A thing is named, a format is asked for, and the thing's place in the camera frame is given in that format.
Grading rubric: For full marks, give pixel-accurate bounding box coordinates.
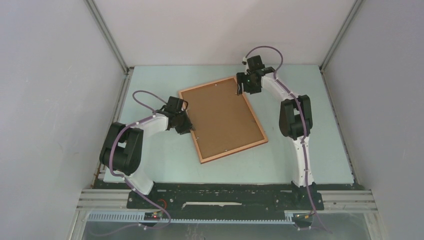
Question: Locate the wooden picture frame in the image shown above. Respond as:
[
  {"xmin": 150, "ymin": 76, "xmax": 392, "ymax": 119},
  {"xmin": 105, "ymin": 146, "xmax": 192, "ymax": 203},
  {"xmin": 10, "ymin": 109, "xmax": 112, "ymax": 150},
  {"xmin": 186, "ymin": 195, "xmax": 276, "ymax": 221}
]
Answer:
[{"xmin": 178, "ymin": 75, "xmax": 269, "ymax": 165}]

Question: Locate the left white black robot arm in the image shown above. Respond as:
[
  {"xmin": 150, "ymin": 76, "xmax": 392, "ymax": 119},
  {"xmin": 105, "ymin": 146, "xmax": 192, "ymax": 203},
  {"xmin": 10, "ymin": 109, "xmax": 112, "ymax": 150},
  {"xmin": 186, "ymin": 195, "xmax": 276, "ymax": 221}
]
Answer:
[{"xmin": 99, "ymin": 96, "xmax": 193, "ymax": 208}]

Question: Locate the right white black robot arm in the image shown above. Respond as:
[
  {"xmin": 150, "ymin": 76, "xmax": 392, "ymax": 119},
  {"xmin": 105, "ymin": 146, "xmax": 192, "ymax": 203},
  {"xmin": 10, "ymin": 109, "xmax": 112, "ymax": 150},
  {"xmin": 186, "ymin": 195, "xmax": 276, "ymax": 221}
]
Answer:
[{"xmin": 236, "ymin": 55, "xmax": 314, "ymax": 209}]

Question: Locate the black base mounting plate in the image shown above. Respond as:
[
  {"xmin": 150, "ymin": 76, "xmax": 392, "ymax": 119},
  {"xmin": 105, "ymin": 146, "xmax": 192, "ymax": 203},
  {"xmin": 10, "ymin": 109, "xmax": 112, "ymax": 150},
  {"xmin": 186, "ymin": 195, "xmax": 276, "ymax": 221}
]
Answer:
[{"xmin": 126, "ymin": 183, "xmax": 324, "ymax": 221}]

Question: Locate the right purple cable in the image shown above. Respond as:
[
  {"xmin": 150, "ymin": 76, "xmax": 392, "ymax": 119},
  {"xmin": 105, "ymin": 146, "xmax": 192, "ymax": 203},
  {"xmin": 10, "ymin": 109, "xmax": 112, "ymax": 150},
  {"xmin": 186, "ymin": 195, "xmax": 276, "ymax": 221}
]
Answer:
[{"xmin": 242, "ymin": 45, "xmax": 332, "ymax": 236}]

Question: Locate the left aluminium corner post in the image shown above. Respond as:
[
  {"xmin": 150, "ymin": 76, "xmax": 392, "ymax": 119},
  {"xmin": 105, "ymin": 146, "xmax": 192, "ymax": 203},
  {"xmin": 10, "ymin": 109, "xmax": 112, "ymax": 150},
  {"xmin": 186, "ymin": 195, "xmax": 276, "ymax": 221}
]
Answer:
[{"xmin": 84, "ymin": 0, "xmax": 130, "ymax": 75}]

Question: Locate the aluminium corner post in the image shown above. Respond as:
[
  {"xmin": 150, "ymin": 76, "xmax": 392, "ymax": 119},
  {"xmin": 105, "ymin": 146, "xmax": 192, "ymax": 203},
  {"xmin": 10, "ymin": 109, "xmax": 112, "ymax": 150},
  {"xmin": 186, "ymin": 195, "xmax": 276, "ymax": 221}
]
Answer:
[
  {"xmin": 84, "ymin": 0, "xmax": 130, "ymax": 75},
  {"xmin": 319, "ymin": 0, "xmax": 365, "ymax": 73}
]

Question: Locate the aluminium rail with cable duct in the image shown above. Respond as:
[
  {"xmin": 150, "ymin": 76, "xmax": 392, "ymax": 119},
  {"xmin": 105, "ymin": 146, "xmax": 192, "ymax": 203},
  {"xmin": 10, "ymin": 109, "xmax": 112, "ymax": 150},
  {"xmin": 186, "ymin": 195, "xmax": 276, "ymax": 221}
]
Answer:
[{"xmin": 68, "ymin": 183, "xmax": 388, "ymax": 240}]

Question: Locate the right aluminium corner post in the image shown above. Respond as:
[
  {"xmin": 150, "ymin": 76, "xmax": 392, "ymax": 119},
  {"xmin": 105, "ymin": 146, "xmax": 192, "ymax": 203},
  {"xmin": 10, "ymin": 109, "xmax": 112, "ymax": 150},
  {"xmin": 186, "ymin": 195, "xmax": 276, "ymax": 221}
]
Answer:
[{"xmin": 319, "ymin": 0, "xmax": 365, "ymax": 73}]

